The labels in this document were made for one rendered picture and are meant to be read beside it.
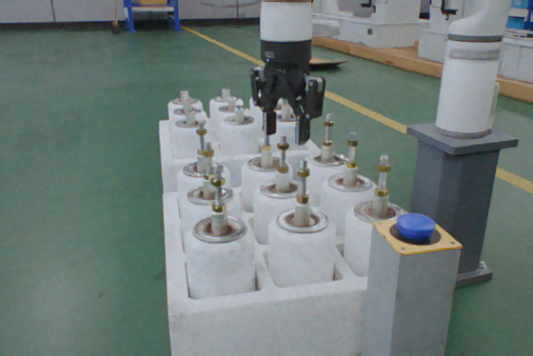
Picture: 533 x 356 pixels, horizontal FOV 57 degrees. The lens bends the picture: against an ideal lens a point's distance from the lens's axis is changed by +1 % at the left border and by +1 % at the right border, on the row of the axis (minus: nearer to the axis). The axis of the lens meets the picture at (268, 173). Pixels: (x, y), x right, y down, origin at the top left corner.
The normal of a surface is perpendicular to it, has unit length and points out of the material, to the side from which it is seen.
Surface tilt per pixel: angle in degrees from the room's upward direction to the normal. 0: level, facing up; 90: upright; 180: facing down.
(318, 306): 90
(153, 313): 0
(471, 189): 90
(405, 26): 90
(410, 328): 90
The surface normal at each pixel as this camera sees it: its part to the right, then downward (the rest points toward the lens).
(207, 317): 0.22, 0.36
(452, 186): -0.44, 0.33
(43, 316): 0.00, -0.93
